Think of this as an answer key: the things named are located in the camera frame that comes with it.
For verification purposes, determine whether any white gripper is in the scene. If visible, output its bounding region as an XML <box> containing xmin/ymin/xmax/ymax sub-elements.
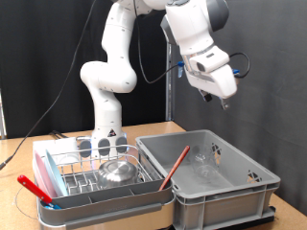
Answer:
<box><xmin>183</xmin><ymin>45</ymin><xmax>239</xmax><ymax>111</ymax></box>

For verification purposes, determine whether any clear wine glass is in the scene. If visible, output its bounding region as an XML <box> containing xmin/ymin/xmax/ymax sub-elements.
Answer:
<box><xmin>187</xmin><ymin>144</ymin><xmax>223</xmax><ymax>185</ymax></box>

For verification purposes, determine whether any red wooden spoon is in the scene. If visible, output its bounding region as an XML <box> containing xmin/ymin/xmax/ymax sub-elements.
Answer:
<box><xmin>157</xmin><ymin>145</ymin><xmax>191</xmax><ymax>192</ymax></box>

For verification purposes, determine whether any stainless steel cup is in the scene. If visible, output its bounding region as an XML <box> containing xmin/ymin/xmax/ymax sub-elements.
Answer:
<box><xmin>96</xmin><ymin>159</ymin><xmax>139</xmax><ymax>189</ymax></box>

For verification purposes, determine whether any light blue plate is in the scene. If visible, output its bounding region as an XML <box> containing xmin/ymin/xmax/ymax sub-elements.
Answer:
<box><xmin>44</xmin><ymin>149</ymin><xmax>69</xmax><ymax>197</ymax></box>

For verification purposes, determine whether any grey dish rack tray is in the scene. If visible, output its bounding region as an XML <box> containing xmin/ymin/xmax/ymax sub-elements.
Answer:
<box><xmin>33</xmin><ymin>149</ymin><xmax>177</xmax><ymax>230</ymax></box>

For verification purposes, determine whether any metal background pole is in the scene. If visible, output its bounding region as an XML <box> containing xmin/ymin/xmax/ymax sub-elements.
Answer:
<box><xmin>165</xmin><ymin>42</ymin><xmax>174</xmax><ymax>122</ymax></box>

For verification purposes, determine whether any grey plastic crate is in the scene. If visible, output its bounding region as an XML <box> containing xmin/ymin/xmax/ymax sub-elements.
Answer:
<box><xmin>135</xmin><ymin>128</ymin><xmax>282</xmax><ymax>230</ymax></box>

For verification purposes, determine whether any pink plate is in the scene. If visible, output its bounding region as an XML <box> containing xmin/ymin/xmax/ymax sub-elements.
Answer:
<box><xmin>33</xmin><ymin>150</ymin><xmax>59</xmax><ymax>199</ymax></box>

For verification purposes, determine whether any blue cable clip on gripper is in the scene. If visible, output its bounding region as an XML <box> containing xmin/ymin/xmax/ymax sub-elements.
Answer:
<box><xmin>177</xmin><ymin>60</ymin><xmax>186</xmax><ymax>80</ymax></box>

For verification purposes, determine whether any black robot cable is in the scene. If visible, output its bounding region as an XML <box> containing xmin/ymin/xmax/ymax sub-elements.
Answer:
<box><xmin>0</xmin><ymin>0</ymin><xmax>251</xmax><ymax>171</ymax></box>

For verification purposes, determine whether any metal wire dish rack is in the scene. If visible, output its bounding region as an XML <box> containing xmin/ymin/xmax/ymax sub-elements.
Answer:
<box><xmin>41</xmin><ymin>144</ymin><xmax>162</xmax><ymax>196</ymax></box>

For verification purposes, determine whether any red handled utensil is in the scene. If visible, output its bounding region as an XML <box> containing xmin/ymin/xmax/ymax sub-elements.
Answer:
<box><xmin>16</xmin><ymin>174</ymin><xmax>61</xmax><ymax>211</ymax></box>

